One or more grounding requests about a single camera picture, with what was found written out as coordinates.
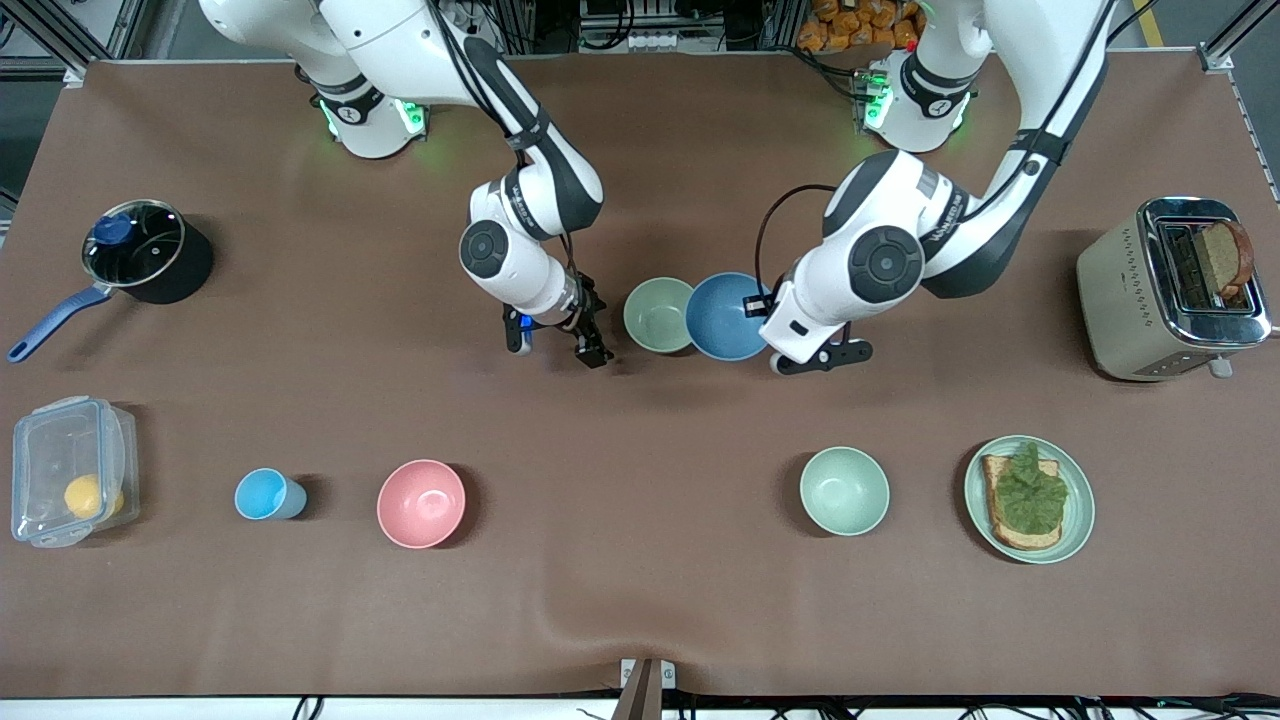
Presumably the blue bowl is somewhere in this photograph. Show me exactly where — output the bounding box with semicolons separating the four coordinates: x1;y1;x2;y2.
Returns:
685;272;773;362

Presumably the green bowl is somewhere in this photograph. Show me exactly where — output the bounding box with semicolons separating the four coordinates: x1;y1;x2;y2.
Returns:
623;277;698;354
799;446;891;537

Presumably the pink bowl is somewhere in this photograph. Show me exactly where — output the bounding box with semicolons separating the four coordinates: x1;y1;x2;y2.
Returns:
376;459;468;550

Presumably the brown table cloth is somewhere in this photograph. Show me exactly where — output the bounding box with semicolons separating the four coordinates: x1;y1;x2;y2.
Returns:
0;52;1280;698

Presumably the white power strip with plugs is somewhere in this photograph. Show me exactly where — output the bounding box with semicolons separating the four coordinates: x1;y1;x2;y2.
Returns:
440;0;501;56

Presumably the green lettuce leaf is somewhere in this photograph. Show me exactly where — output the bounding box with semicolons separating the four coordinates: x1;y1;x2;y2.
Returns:
996;441;1069;536

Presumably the bag of orange buns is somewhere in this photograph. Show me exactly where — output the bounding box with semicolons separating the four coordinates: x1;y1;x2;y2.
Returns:
797;0;923;53

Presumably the toast slice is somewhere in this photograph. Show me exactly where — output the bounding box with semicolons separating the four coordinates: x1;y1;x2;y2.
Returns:
981;455;1063;552

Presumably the beige metal toaster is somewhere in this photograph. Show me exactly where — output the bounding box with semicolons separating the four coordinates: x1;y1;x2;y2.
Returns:
1077;196;1274;382

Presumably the green plate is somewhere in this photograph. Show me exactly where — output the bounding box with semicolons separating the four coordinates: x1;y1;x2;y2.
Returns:
964;435;1096;565

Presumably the light blue cup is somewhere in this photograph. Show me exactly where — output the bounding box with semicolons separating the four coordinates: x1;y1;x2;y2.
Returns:
234;468;308;522

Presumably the brown bread slice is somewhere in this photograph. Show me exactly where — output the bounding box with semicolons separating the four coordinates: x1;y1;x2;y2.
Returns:
1195;220;1255;301

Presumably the glass lid blue knob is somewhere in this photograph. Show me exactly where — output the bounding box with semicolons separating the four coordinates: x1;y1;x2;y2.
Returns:
82;200;187;288

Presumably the yellow lemon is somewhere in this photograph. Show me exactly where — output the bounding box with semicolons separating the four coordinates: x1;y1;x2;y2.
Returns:
64;474;126;520

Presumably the clear plastic lidded container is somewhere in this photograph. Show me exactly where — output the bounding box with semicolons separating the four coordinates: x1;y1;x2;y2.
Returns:
11;396;140;549

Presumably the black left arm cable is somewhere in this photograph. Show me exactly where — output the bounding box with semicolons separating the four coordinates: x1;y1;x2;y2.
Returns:
754;183;841;306

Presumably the metal table edge bracket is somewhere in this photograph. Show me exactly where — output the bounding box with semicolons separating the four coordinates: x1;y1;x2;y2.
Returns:
620;658;677;720

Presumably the black saucepan blue handle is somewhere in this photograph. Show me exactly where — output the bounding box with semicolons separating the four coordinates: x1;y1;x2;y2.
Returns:
8;199;215;364

